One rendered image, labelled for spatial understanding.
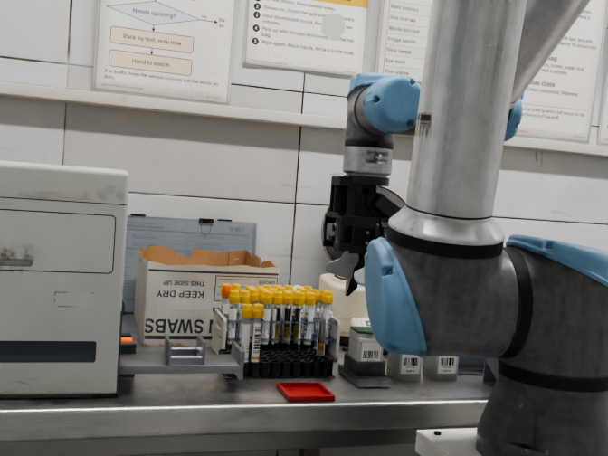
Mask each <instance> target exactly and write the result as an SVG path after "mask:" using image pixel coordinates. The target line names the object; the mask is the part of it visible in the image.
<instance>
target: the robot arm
mask: <svg viewBox="0 0 608 456"><path fill-rule="evenodd" d="M590 1H591V0H432V9H431V16H430V23H429V30H428V37H427V44H426V51H425V58H424V65H423V78H422V81H415V80H414V79H412V78H411V77H408V76H405V75H400V74H397V75H389V74H384V73H375V72H364V73H358V74H356V75H354V76H353V77H352V78H351V80H350V84H349V92H348V94H347V125H346V137H345V147H344V159H343V172H344V173H347V175H346V176H345V175H344V176H332V178H331V191H330V203H329V214H325V224H324V237H323V246H327V247H334V248H333V249H334V251H338V252H344V253H343V256H342V257H341V258H340V259H338V260H335V261H331V262H329V263H328V264H327V266H326V271H327V272H328V273H331V274H334V275H337V276H340V277H343V278H346V279H347V280H346V290H345V295H346V296H349V295H350V294H351V293H352V292H353V291H354V290H356V289H357V285H358V284H359V285H362V286H365V292H366V306H367V312H368V317H369V321H370V325H371V328H372V330H373V333H374V336H375V339H376V341H377V342H378V344H379V345H380V346H381V347H382V348H383V349H384V350H386V351H388V352H390V353H394V354H403V355H414V356H418V357H426V356H457V357H484V358H498V359H499V370H498V377H497V381H496V383H495V385H494V387H493V389H492V392H491V394H490V396H489V400H488V401H487V404H486V406H485V408H484V411H483V413H482V415H481V417H480V420H479V422H478V426H477V434H476V449H477V451H478V452H479V453H480V454H481V455H482V456H608V252H607V251H603V250H599V249H595V248H591V247H587V246H583V245H578V244H573V243H569V242H560V241H554V240H549V239H544V238H539V237H534V236H528V235H522V234H511V235H510V236H509V238H508V241H506V247H503V244H504V240H505V234H504V233H503V232H502V231H501V229H500V228H499V227H498V225H497V224H496V223H495V221H494V219H493V217H492V213H493V207H494V202H495V196H496V191H497V184H498V179H499V169H500V162H501V157H502V151H503V146H504V142H505V141H508V140H510V139H512V138H513V137H514V136H515V135H516V133H517V131H518V125H519V124H520V122H521V118H522V102H521V99H520V97H521V95H522V94H523V93H524V91H525V90H526V89H527V87H528V85H529V84H530V83H531V81H532V80H534V78H535V77H536V75H537V74H538V72H539V71H540V70H541V68H542V67H543V65H544V64H545V63H546V61H547V60H548V58H549V57H550V55H551V54H552V53H553V51H554V50H555V49H556V47H557V46H558V44H560V42H561V41H562V40H563V38H564V37H565V35H566V34H567V32H568V31H569V30H570V28H571V27H572V26H573V24H574V23H575V21H576V20H577V18H578V17H579V16H580V14H581V13H582V12H583V10H584V9H585V8H586V7H587V5H588V4H589V2H590ZM394 134H399V135H410V136H414V142H413V154H412V162H411V168H410V175H409V183H408V189H407V196H406V203H405V206H404V207H403V208H400V207H399V206H398V205H396V204H395V203H393V202H392V201H391V200H389V199H388V198H387V197H385V196H384V195H383V194H381V193H377V192H376V188H377V186H389V181H390V178H387V176H389V175H391V173H392V161H393V149H394ZM328 223H334V224H332V231H334V232H335V235H329V239H328V240H326V237H327V225H328Z"/></svg>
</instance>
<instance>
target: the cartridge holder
mask: <svg viewBox="0 0 608 456"><path fill-rule="evenodd" d="M385 366H386V362H385V361H384V360H383V361H357V360H355V359H354V358H353V357H352V356H350V355H349V354H348V353H345V356H344V364H338V372H339V373H340V374H341V375H343V376H344V377H345V378H347V379H348V380H349V381H350V382H352V383H353V384H354V385H355V386H357V387H358V388H367V387H381V388H382V387H389V386H391V379H390V378H389V377H388V376H386V375H385Z"/></svg>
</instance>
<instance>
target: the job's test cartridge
mask: <svg viewBox="0 0 608 456"><path fill-rule="evenodd" d="M348 354H349V355H350V356H352V357H353V358H354V359H355V360H357V361H383V348H382V347H381V346H380V345H379V344H378V342H377V341H376V339H375V336H374V334H359V333H357V332H355V330H353V329H350V333H349V345H348Z"/></svg>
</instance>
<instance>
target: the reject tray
mask: <svg viewBox="0 0 608 456"><path fill-rule="evenodd" d="M276 388H277V389H278V390H279V391H280V393H281V394H282V395H283V396H284V397H285V399H286V400H287V401H288V402H331V401H335V397H336V396H335V395H334V394H332V393H331V392H330V391H329V390H328V389H327V388H326V387H325V386H324V385H323V384H321V383H320V382H299V383H276Z"/></svg>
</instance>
